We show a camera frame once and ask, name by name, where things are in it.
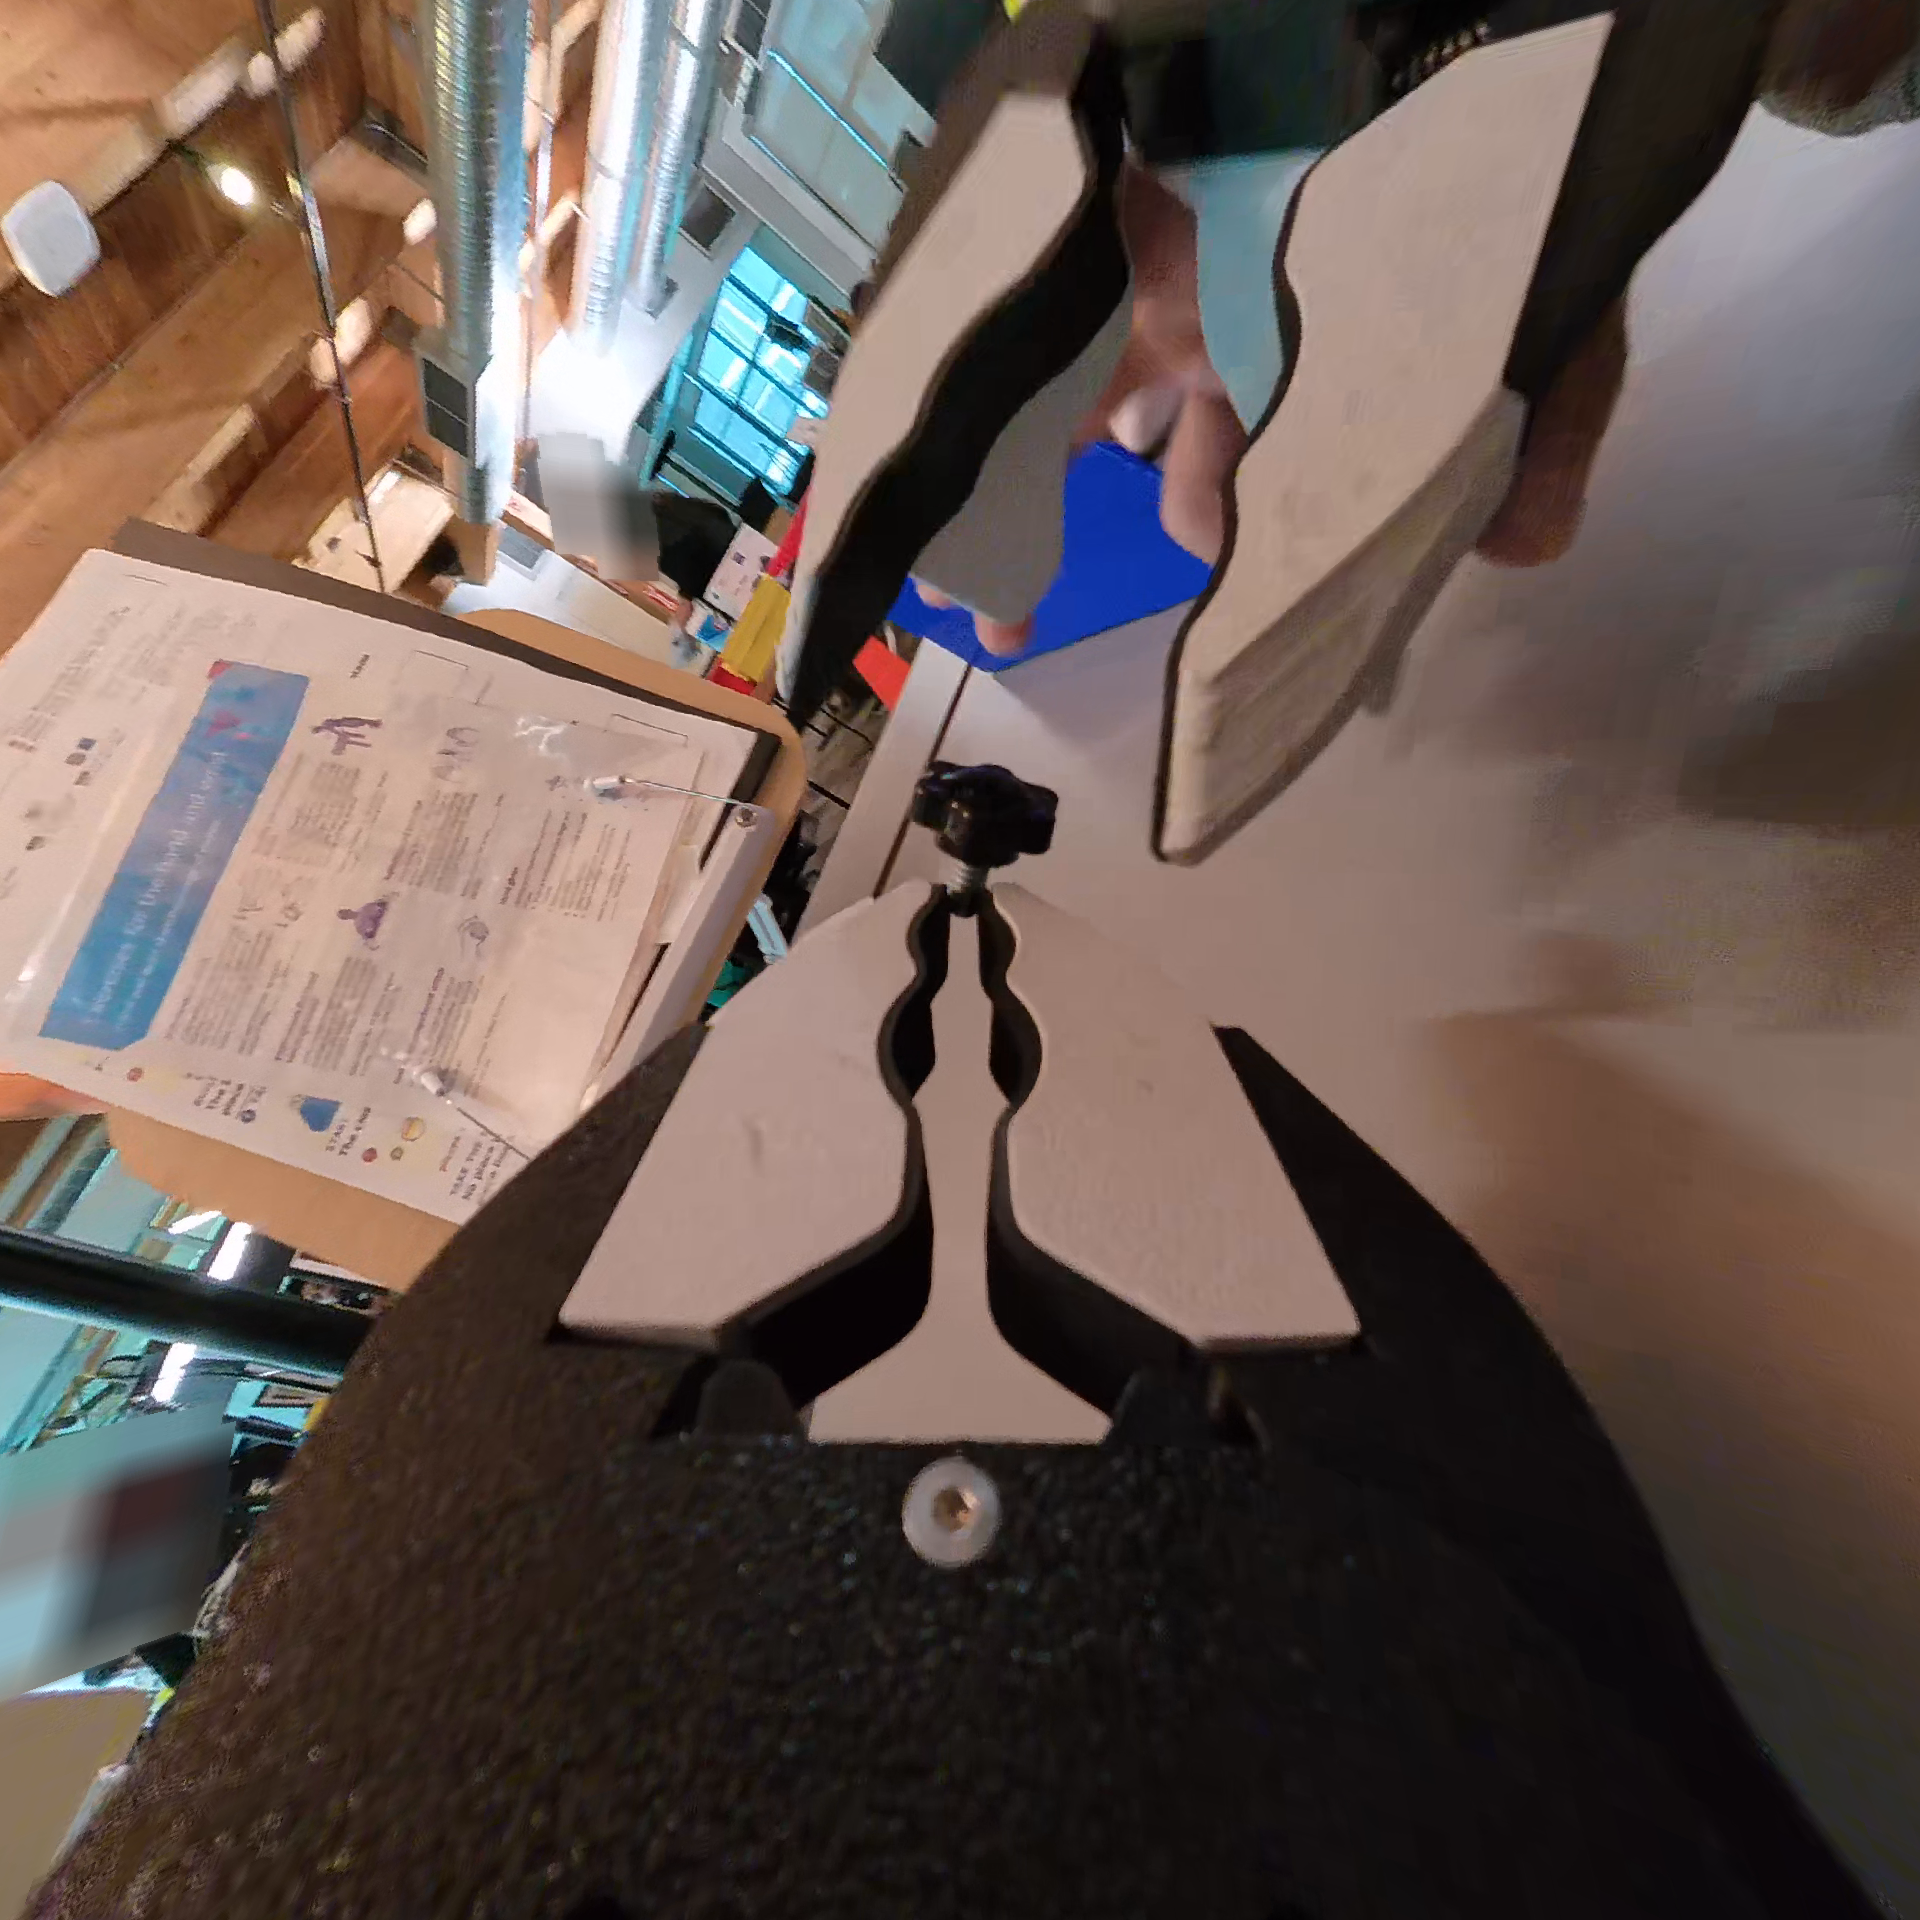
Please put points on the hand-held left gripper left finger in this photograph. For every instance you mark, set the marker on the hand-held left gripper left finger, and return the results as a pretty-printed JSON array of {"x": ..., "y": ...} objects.
[{"x": 739, "y": 1169}]

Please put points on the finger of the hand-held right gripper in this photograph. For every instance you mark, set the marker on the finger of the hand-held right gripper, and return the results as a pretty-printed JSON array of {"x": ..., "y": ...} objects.
[
  {"x": 948, "y": 334},
  {"x": 1394, "y": 359}
]

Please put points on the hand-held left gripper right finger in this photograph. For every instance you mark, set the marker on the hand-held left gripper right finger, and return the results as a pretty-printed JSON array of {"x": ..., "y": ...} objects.
[{"x": 1172, "y": 1169}]

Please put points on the blue plastic bin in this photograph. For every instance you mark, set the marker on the blue plastic bin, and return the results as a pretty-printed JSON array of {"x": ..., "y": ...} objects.
[{"x": 1110, "y": 558}]

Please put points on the black knob bolt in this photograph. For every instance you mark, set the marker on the black knob bolt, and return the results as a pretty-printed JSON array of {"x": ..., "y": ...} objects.
[{"x": 986, "y": 812}]

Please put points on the grey desk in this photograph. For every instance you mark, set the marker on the grey desk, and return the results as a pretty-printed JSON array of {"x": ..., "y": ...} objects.
[{"x": 1681, "y": 995}]

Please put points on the person's right hand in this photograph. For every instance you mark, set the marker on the person's right hand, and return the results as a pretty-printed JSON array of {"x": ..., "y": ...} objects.
[{"x": 1196, "y": 449}]

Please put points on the printed instruction sheet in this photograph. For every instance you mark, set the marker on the printed instruction sheet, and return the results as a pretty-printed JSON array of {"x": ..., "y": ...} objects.
[{"x": 361, "y": 873}]

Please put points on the wooden document stand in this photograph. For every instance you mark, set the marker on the wooden document stand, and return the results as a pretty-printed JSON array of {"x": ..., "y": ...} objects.
[{"x": 182, "y": 1219}]

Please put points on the white printed form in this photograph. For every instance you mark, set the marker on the white printed form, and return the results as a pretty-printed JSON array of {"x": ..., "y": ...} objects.
[{"x": 93, "y": 649}]

